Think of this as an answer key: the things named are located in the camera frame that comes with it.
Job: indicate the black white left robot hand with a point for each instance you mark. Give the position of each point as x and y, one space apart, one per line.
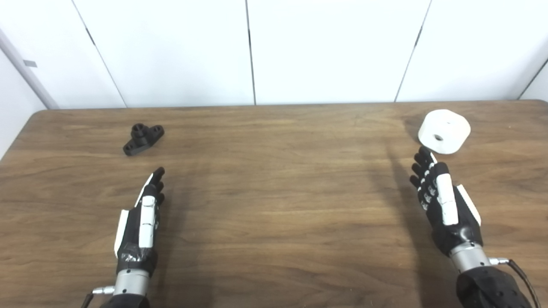
133 239

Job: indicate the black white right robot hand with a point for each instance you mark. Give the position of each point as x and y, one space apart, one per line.
460 229

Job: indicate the black flanged holder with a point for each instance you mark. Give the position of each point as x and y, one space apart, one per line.
141 141

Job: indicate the round white piece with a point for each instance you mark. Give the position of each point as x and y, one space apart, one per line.
447 126

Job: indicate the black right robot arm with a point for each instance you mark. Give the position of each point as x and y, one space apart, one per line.
488 288

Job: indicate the grey wall post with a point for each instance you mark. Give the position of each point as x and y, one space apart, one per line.
30 72

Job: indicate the small grey post label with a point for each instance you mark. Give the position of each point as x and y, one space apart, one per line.
30 63

